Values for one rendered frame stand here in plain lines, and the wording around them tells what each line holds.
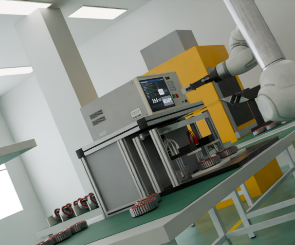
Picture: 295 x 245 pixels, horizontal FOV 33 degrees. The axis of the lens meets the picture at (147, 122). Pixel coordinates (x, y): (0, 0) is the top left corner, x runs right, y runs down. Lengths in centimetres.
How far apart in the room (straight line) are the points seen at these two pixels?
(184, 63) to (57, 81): 167
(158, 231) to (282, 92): 71
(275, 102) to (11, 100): 897
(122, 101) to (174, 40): 412
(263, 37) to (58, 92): 494
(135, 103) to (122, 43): 639
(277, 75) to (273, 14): 590
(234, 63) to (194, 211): 104
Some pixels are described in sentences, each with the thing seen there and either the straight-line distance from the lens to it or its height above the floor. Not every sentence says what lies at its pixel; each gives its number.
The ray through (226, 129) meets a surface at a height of 88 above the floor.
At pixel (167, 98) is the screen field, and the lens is 260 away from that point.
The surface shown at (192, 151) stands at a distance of 241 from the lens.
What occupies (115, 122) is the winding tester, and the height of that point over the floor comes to 117.
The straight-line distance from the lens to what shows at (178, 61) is 626.
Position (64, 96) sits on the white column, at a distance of 660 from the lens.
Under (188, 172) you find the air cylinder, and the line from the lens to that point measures 246.
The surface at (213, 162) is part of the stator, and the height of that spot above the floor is 80.
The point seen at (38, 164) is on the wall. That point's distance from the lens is 1033.
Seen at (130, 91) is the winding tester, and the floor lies 127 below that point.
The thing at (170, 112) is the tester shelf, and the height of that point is 110.
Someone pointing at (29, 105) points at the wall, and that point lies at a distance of 1022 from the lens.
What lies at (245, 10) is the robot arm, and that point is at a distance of 199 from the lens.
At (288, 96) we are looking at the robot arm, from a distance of 185.
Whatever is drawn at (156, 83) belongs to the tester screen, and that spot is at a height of 127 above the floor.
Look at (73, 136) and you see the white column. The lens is 661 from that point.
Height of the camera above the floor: 94
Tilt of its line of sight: 4 degrees up
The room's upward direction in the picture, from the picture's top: 24 degrees counter-clockwise
